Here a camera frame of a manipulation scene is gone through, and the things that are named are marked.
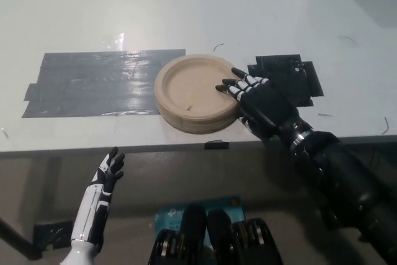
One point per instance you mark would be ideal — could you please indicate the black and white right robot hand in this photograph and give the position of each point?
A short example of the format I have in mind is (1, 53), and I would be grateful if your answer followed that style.
(266, 103)

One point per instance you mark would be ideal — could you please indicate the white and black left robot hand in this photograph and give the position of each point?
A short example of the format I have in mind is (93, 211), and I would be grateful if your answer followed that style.
(107, 173)

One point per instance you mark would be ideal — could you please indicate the stack of beige paper plates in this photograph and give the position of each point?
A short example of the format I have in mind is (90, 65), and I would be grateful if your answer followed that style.
(186, 91)

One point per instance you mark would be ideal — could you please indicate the black tape patch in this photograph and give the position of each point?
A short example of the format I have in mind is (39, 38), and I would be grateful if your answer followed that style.
(305, 85)

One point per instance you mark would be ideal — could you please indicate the small black tape strip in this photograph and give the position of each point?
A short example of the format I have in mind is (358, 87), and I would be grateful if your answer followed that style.
(216, 145)

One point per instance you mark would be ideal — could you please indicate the black tape on floor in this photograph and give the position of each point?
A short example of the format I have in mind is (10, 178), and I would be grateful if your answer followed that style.
(51, 234)

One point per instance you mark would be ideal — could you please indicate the teal cardboard box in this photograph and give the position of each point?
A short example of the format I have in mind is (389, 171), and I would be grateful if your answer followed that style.
(226, 206)

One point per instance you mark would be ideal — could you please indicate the black table leg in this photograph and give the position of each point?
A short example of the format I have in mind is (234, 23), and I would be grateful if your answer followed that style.
(17, 238)

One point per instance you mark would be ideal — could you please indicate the clear tape piece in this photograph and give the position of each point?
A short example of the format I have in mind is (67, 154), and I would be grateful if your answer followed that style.
(113, 40)

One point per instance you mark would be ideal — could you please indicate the grey duct tape patch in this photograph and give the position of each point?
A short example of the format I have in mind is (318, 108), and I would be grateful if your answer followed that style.
(87, 85)

